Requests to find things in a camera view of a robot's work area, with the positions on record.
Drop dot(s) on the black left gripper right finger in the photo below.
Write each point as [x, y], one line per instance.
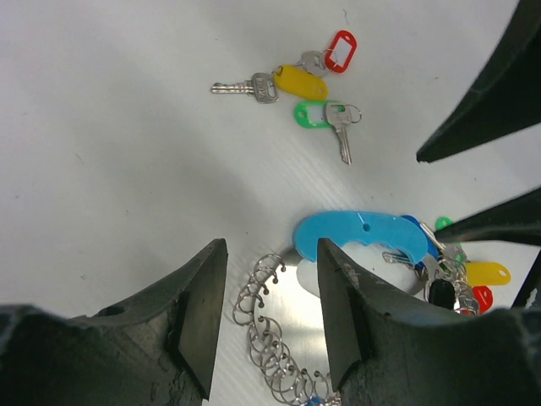
[409, 352]

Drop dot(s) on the yellow key tag on organizer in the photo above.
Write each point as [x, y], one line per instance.
[487, 274]

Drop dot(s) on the black key tag on organizer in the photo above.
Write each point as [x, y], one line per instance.
[442, 294]

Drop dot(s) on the key with red tag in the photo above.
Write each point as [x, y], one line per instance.
[335, 59]

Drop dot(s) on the metal keyring organizer blue handle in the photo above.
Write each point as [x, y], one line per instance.
[289, 322]

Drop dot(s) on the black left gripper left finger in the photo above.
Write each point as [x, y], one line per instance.
[156, 347]

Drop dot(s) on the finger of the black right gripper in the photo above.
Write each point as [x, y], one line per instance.
[516, 221]
[503, 99]

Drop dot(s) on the key with yellow tag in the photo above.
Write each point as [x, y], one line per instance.
[265, 87]

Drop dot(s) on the key with green tag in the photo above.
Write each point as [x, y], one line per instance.
[333, 115]

